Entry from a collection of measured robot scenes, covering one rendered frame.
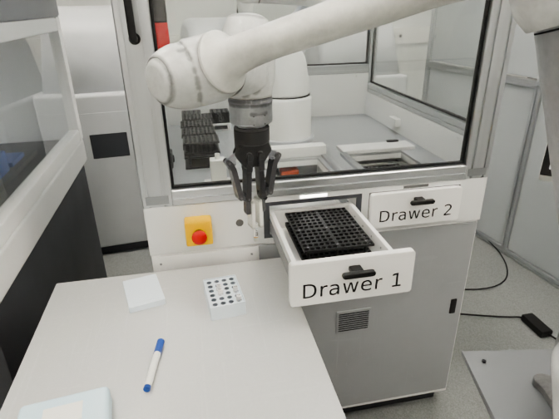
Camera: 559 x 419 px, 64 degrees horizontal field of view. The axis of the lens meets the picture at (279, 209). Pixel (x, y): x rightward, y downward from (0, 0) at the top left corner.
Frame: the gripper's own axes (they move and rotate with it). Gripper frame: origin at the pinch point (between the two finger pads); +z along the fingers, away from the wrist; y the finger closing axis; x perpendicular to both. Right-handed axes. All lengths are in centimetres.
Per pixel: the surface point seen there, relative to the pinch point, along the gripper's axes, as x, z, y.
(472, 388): 1, 101, 93
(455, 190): 2, 9, 66
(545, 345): 4, 101, 142
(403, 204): 7, 11, 51
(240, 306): -3.3, 21.9, -6.0
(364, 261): -17.5, 8.9, 18.3
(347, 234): -2.1, 11.0, 24.5
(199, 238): 17.4, 12.7, -8.8
